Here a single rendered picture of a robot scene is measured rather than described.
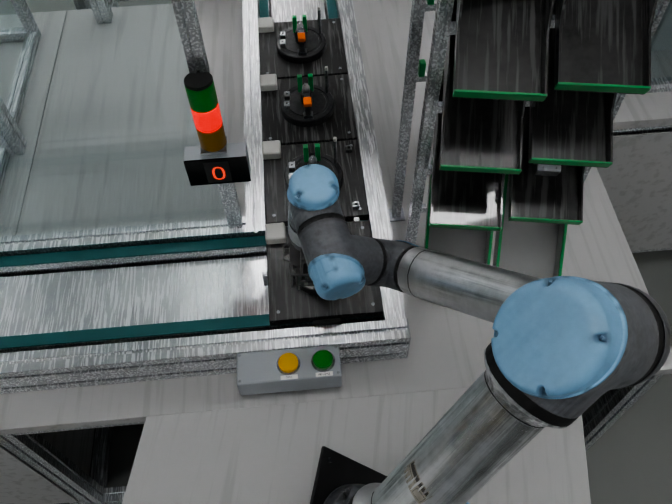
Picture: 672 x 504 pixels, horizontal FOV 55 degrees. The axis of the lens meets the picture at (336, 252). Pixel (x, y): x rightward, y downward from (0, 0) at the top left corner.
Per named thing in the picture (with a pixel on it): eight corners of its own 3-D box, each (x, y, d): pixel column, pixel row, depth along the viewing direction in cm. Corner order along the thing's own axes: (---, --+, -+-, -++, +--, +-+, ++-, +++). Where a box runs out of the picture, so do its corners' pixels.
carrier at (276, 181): (369, 220, 152) (370, 185, 141) (266, 228, 151) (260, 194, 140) (357, 144, 165) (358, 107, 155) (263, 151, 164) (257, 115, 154)
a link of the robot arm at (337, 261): (395, 281, 96) (371, 218, 100) (339, 276, 88) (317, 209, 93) (360, 305, 100) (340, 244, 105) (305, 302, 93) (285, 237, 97)
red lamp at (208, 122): (222, 132, 118) (218, 112, 114) (194, 134, 118) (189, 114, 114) (222, 113, 121) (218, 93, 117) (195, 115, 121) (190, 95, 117)
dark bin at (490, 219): (499, 231, 120) (508, 223, 113) (428, 227, 121) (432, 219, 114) (504, 88, 125) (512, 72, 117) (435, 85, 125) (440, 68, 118)
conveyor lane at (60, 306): (381, 334, 145) (383, 313, 137) (-1, 367, 142) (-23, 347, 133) (366, 231, 161) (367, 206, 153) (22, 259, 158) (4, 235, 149)
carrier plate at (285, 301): (383, 316, 137) (383, 311, 136) (270, 325, 137) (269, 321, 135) (369, 225, 151) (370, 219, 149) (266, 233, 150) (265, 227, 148)
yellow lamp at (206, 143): (226, 151, 122) (222, 132, 118) (199, 153, 122) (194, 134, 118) (226, 132, 125) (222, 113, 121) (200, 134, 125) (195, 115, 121)
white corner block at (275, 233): (287, 248, 148) (285, 237, 144) (267, 249, 147) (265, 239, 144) (286, 231, 150) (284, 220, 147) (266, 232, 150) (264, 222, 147)
